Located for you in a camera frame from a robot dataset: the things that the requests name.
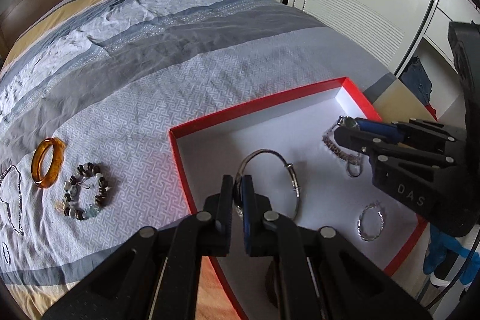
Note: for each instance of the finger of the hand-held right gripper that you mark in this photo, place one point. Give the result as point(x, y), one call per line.
point(352, 140)
point(378, 128)

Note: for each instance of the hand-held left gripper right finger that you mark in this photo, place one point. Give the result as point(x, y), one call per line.
point(247, 218)

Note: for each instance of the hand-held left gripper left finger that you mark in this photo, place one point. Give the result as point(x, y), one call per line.
point(226, 218)

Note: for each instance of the thin silver bangle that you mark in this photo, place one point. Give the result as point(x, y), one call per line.
point(299, 188)

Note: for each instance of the red cardboard box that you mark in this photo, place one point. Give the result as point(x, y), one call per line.
point(225, 155)

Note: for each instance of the tan cardboard box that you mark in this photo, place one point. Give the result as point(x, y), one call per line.
point(405, 102)

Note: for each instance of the blue cloth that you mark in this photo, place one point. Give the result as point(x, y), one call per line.
point(446, 252)

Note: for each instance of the dark blue jeans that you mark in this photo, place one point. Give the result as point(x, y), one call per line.
point(418, 80)

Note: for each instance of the striped duvet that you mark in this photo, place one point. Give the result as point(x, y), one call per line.
point(150, 61)

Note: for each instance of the orange amber bangle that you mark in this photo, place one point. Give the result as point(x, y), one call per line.
point(58, 162)

